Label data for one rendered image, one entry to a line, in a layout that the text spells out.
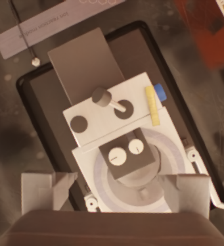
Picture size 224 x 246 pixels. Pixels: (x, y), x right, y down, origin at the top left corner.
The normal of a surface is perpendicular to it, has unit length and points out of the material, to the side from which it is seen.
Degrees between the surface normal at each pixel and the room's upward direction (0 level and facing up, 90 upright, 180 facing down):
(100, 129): 90
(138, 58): 90
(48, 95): 90
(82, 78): 90
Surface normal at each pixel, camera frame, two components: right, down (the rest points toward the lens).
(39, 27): -0.02, 0.01
